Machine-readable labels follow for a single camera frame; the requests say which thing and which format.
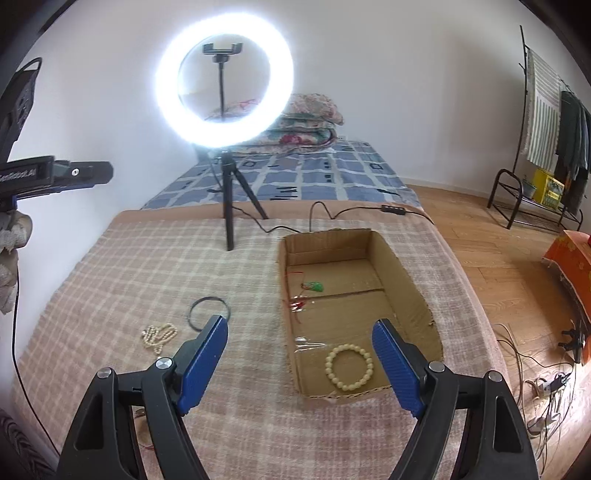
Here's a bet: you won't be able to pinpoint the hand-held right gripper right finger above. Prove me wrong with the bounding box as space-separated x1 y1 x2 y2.
372 318 541 480

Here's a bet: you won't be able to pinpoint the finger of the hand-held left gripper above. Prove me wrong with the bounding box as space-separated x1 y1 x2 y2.
53 161 114 189

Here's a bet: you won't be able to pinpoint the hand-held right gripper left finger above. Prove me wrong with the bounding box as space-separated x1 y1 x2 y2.
58 315 229 480

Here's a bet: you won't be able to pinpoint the cream pearl necklace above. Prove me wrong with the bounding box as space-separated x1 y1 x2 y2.
141 323 178 355

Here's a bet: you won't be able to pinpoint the black bangle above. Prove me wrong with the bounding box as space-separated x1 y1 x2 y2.
187 296 232 330

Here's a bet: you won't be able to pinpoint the cream bead bracelet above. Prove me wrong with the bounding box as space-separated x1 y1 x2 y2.
324 344 374 393

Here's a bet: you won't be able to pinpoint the brown cardboard box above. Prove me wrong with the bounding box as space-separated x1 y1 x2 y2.
277 228 445 400

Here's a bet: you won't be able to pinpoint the person's left hand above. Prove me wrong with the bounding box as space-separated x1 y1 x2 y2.
0 210 33 315

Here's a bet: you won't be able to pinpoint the pink plaid blanket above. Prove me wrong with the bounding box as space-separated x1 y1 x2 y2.
9 210 522 480

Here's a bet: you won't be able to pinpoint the white power strip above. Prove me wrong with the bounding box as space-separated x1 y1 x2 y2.
526 376 561 398

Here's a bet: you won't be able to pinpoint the black tripod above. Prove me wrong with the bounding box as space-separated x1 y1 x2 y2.
196 148 269 252

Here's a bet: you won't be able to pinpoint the black clamp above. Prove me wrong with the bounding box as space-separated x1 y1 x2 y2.
558 323 589 361

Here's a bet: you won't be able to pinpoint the black phone holder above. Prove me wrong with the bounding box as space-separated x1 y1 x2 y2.
203 41 244 121

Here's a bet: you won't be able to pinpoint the dark patterned cloth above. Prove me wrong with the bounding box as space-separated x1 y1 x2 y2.
0 413 56 480

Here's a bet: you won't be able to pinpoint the orange patterned cloth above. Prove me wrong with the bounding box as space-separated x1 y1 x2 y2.
542 229 591 365

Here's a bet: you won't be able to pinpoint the blue checked bed sheet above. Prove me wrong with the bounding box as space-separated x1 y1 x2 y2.
141 140 421 210

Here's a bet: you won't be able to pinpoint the folded floral quilt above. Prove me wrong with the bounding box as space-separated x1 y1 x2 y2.
231 117 341 155

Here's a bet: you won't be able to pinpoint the black clothes rack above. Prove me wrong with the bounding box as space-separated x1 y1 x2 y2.
488 25 591 232

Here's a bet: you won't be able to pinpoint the yellow box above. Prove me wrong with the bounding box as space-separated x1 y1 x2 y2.
531 168 565 209

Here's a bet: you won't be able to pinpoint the floral pillow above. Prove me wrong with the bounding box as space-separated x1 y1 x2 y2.
205 93 345 127

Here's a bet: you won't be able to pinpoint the dark hanging clothes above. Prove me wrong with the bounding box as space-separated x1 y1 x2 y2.
554 90 591 215

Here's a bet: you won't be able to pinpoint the striped towel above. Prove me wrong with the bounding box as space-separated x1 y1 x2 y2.
519 48 564 169

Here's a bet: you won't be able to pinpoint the white ring light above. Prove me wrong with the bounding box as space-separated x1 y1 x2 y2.
154 21 294 149

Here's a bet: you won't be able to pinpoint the green pendant with red cord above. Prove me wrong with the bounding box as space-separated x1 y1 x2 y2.
284 270 325 324

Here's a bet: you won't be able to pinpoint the bundle of floor cables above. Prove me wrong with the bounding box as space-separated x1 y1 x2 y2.
492 323 583 444

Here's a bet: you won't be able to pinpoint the black ring light cable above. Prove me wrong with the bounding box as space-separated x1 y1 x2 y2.
256 200 437 234

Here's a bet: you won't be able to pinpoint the thin black cable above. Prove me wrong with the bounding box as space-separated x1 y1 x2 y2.
11 272 61 455

